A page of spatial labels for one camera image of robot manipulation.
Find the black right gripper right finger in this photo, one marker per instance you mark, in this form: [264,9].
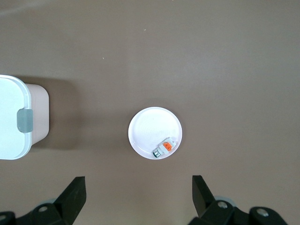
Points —
[202,199]

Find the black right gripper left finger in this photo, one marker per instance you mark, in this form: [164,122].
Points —
[70,199]

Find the white lidded storage box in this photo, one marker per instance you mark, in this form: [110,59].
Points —
[11,105]

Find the pink round plate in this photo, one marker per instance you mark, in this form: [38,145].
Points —
[150,129]

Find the white orange switch module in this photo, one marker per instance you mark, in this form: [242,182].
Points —
[165,147]

